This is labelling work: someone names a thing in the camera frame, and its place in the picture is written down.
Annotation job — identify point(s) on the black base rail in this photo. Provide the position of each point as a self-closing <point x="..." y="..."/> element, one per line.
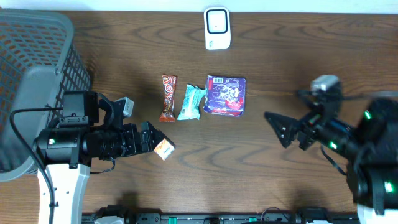
<point x="305" y="215"/>

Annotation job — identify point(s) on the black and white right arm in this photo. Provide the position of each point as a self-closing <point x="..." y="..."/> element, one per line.
<point x="370" y="148"/>

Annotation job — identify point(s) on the small orange snack packet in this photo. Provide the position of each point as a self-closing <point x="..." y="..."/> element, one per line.
<point x="164" y="150"/>

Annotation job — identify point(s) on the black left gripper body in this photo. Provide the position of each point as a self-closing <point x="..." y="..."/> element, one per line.
<point x="143" y="139"/>

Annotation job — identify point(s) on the grey plastic mesh basket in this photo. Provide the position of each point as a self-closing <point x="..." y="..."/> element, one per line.
<point x="39" y="63"/>

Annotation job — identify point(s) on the white barcode scanner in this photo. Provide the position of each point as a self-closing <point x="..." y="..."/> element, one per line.
<point x="217" y="28"/>

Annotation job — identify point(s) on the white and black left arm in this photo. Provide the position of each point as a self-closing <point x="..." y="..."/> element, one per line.
<point x="91" y="127"/>

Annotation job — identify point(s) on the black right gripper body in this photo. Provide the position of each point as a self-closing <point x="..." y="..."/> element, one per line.
<point x="302" y="134"/>

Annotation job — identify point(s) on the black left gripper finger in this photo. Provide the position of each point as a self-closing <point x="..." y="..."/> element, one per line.
<point x="160" y="146"/>
<point x="155" y="135"/>

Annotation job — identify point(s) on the orange brown candy bar wrapper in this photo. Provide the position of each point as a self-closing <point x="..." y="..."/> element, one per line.
<point x="169" y="85"/>

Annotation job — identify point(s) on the teal snack packet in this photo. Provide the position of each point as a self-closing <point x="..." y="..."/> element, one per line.
<point x="190" y="106"/>

